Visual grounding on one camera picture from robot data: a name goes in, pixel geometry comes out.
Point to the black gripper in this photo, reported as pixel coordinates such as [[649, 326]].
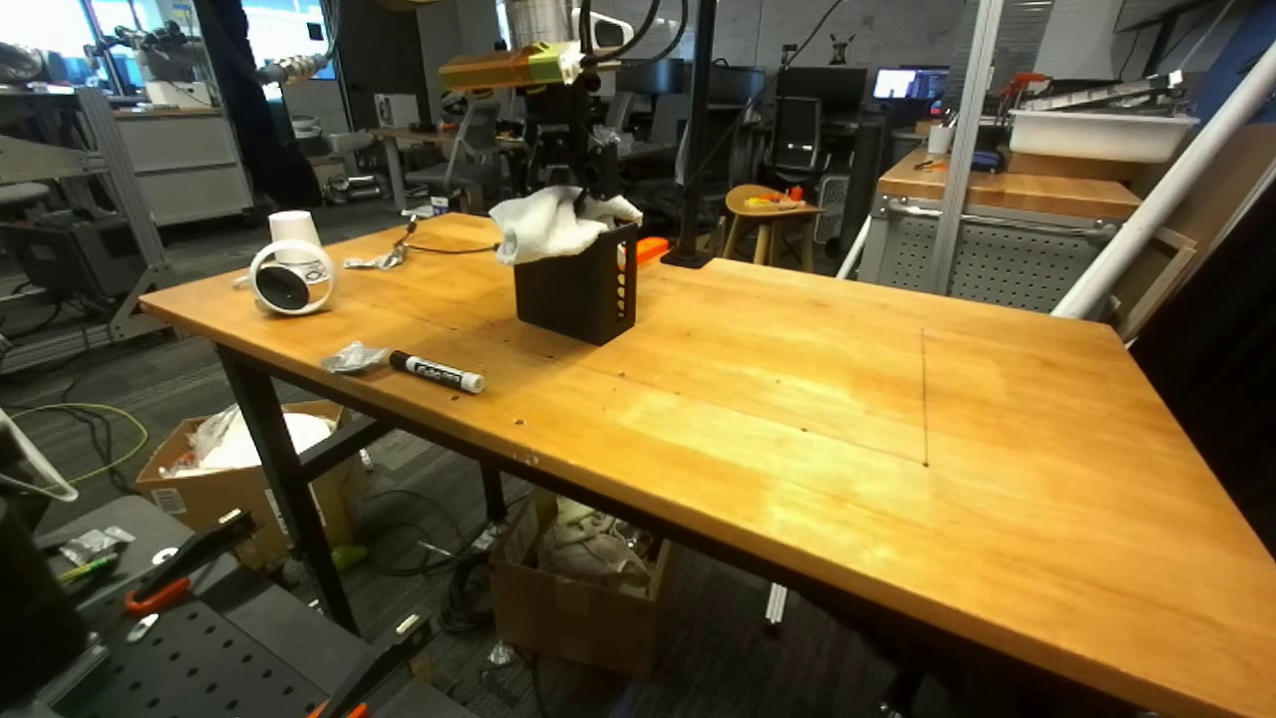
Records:
[[568, 126]]

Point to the white cloth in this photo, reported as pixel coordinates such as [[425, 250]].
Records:
[[551, 223]]

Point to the black perforated box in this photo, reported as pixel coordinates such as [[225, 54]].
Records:
[[571, 302]]

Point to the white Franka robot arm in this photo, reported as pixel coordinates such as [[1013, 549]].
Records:
[[540, 20]]

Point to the cardboard box with rags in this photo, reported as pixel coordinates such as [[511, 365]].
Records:
[[582, 599]]

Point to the cardboard box with plastic bag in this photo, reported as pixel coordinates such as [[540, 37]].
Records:
[[225, 500]]

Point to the orange and black block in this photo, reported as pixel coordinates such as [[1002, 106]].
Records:
[[651, 250]]

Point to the black vertical pole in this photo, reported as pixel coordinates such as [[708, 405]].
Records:
[[697, 121]]

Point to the round wooden stool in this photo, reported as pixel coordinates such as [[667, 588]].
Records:
[[766, 206]]

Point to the black marker with white label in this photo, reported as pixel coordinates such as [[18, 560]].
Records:
[[435, 373]]

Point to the small crumpled foil piece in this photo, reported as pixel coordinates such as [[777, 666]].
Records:
[[352, 357]]

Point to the white cup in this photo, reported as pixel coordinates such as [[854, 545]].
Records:
[[293, 230]]

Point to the white VR controller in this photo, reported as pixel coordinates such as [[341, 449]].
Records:
[[290, 276]]

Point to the lit computer monitor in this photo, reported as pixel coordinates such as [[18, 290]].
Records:
[[895, 84]]

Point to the white drawer cabinet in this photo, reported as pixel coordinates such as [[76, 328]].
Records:
[[187, 163]]

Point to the black table leg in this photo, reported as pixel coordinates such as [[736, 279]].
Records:
[[286, 480]]

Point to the wooden workbench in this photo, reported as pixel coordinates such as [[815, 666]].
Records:
[[1010, 186]]

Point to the grey pegboard panel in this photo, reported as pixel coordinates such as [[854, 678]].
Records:
[[1010, 262]]

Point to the grey metal shelf rack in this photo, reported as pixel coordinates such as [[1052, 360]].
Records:
[[82, 223]]

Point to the black orange bar clamp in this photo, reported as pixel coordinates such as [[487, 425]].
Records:
[[187, 560], [372, 663]]

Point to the white plastic bin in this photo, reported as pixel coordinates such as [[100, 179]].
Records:
[[1101, 134]]

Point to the white slanted pole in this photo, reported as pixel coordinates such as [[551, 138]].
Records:
[[1172, 186]]

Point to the black perforated board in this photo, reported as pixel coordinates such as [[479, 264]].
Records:
[[225, 663]]

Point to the grey metal post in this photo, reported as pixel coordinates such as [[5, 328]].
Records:
[[963, 134]]

